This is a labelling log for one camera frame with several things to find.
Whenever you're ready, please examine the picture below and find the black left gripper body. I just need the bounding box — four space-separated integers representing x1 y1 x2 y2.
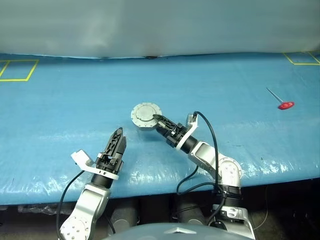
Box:
95 152 125 176

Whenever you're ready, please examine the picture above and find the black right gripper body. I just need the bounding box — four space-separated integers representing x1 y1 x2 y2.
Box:
163 122 188 149

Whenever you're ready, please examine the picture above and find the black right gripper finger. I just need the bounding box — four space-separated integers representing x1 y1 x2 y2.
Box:
152 114 179 129
152 115 175 137

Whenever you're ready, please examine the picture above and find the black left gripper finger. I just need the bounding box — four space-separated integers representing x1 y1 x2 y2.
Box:
111 127 127 156
104 127 122 155

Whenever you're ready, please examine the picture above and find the round grey motor lid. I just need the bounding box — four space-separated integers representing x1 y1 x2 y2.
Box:
130 101 164 128

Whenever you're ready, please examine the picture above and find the blue plastic table cover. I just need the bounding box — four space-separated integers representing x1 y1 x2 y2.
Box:
0 51 320 206

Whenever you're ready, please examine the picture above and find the dark rounded cylinder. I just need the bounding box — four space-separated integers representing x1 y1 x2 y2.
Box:
176 199 209 226
109 199 139 234

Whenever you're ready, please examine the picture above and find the grey robot torso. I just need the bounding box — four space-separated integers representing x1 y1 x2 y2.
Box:
102 222 253 240

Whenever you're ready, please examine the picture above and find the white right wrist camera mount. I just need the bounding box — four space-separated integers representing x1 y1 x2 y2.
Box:
174 113 200 151

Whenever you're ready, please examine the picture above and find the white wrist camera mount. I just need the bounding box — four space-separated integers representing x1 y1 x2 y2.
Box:
70 149 120 180
174 113 200 151

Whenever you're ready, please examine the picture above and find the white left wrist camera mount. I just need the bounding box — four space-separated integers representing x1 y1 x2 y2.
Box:
70 149 120 180

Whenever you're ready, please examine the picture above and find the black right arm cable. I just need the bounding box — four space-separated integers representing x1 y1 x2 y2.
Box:
176 111 227 227

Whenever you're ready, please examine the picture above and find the red T-handle hex key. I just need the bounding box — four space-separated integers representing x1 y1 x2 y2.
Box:
265 87 295 110

